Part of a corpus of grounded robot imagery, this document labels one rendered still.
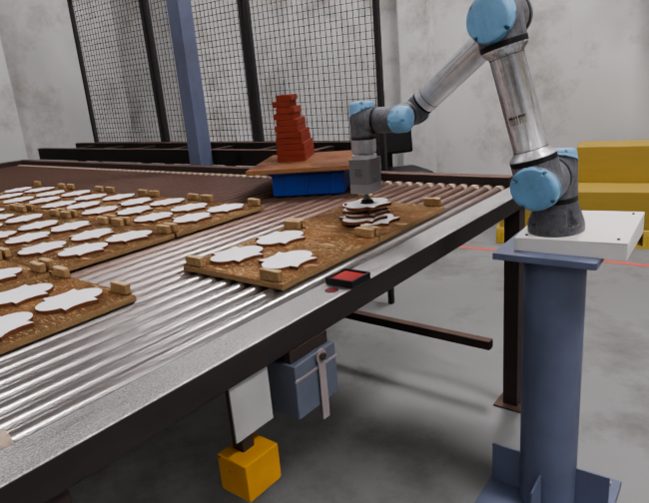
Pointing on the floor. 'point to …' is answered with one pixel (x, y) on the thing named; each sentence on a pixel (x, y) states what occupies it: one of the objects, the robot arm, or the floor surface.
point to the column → (548, 388)
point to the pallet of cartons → (614, 183)
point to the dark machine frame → (176, 152)
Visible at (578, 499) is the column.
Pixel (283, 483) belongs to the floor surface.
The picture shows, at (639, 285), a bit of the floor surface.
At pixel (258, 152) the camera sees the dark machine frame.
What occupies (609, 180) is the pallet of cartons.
